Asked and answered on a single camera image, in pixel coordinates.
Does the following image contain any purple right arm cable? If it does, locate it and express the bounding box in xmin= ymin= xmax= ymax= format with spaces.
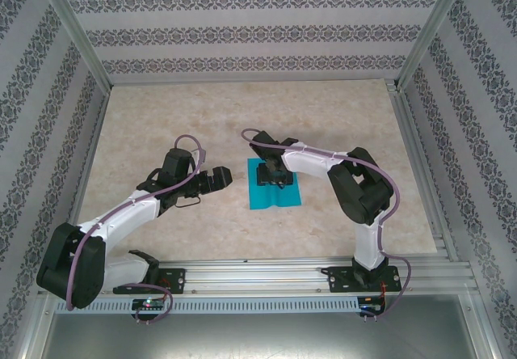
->
xmin=240 ymin=128 xmax=414 ymax=320

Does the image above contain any grey metal sheet panel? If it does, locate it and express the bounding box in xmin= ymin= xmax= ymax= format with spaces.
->
xmin=38 ymin=294 xmax=492 ymax=359

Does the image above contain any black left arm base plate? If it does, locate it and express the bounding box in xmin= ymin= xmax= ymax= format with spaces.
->
xmin=112 ymin=268 xmax=187 ymax=295

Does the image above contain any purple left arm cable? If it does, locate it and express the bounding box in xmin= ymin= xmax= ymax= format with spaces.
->
xmin=66 ymin=133 xmax=208 ymax=325

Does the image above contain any aluminium side rail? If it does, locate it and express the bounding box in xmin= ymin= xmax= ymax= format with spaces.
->
xmin=385 ymin=78 xmax=460 ymax=262
xmin=55 ymin=86 xmax=111 ymax=267

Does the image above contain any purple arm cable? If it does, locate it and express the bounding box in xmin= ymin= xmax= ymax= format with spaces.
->
xmin=240 ymin=128 xmax=414 ymax=320
xmin=66 ymin=133 xmax=208 ymax=325

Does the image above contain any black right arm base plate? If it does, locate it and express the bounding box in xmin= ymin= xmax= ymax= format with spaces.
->
xmin=328 ymin=265 xmax=401 ymax=294

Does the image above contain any slotted grey cable duct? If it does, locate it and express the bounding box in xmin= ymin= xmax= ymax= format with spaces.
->
xmin=54 ymin=296 xmax=361 ymax=316

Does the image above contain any aluminium frame post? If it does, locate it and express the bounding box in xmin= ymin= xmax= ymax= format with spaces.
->
xmin=396 ymin=0 xmax=473 ymax=91
xmin=39 ymin=0 xmax=113 ymax=90

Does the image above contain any teal cloth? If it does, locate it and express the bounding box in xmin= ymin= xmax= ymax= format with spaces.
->
xmin=246 ymin=157 xmax=304 ymax=211

